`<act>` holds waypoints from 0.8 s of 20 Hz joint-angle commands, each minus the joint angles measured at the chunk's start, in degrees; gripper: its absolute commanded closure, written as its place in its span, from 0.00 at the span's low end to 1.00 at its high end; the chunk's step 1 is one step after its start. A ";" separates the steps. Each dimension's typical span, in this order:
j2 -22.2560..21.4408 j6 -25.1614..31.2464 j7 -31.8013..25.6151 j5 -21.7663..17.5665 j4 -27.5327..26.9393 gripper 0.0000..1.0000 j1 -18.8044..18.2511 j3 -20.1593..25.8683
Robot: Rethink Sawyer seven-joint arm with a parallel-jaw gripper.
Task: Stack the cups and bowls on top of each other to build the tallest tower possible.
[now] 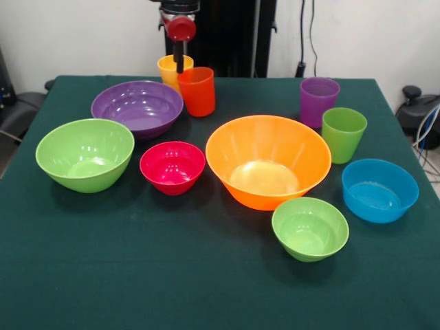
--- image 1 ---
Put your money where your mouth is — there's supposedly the pink bowl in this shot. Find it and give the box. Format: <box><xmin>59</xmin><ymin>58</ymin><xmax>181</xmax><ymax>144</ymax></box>
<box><xmin>139</xmin><ymin>140</ymin><xmax>207</xmax><ymax>197</ymax></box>

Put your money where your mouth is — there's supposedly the floor cable bundle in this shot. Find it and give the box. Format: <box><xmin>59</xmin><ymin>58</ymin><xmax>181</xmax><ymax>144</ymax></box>
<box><xmin>410</xmin><ymin>102</ymin><xmax>440</xmax><ymax>183</ymax></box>

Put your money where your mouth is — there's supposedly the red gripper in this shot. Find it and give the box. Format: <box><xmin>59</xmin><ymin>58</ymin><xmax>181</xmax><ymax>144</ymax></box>
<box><xmin>161</xmin><ymin>15</ymin><xmax>198</xmax><ymax>74</ymax></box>

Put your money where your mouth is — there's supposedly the small green bowl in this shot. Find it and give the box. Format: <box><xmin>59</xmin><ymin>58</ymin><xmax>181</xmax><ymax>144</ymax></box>
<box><xmin>271</xmin><ymin>197</ymin><xmax>350</xmax><ymax>263</ymax></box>

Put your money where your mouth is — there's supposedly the large green bowl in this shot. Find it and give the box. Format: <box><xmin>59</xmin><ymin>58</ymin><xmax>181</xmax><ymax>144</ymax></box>
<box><xmin>35</xmin><ymin>118</ymin><xmax>135</xmax><ymax>194</ymax></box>

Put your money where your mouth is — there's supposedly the dark green tablecloth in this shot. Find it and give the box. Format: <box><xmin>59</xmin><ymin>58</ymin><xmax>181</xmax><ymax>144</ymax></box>
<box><xmin>0</xmin><ymin>75</ymin><xmax>440</xmax><ymax>330</ymax></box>

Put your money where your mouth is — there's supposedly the orange cup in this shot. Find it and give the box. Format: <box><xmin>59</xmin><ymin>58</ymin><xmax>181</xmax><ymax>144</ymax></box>
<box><xmin>177</xmin><ymin>67</ymin><xmax>217</xmax><ymax>118</ymax></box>

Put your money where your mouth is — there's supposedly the green cup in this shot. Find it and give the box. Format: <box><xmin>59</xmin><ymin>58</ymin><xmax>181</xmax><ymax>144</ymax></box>
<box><xmin>321</xmin><ymin>107</ymin><xmax>369</xmax><ymax>165</ymax></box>

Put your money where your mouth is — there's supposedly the large orange bowl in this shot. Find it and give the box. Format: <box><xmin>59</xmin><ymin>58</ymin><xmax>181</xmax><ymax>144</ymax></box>
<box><xmin>205</xmin><ymin>115</ymin><xmax>333</xmax><ymax>212</ymax></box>

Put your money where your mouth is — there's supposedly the black wall cable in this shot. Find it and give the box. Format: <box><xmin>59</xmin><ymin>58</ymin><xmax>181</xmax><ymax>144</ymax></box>
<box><xmin>294</xmin><ymin>0</ymin><xmax>319</xmax><ymax>78</ymax></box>

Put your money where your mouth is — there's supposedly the black stand frame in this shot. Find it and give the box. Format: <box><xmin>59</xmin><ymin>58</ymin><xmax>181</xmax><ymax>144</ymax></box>
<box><xmin>0</xmin><ymin>46</ymin><xmax>17</xmax><ymax>111</ymax></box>

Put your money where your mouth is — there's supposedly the purple cup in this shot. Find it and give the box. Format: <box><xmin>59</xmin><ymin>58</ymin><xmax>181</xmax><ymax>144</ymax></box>
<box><xmin>299</xmin><ymin>76</ymin><xmax>341</xmax><ymax>129</ymax></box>

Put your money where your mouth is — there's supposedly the blue bowl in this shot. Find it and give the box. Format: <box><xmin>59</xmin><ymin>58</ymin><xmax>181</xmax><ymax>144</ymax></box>
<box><xmin>341</xmin><ymin>158</ymin><xmax>420</xmax><ymax>225</ymax></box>

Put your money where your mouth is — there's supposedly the black robot column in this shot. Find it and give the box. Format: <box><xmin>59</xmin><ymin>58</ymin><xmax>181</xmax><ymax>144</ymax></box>
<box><xmin>158</xmin><ymin>0</ymin><xmax>278</xmax><ymax>79</ymax></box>

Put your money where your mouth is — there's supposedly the purple bowl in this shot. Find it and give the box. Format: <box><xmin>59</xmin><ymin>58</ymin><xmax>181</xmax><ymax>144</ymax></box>
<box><xmin>90</xmin><ymin>80</ymin><xmax>184</xmax><ymax>141</ymax></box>

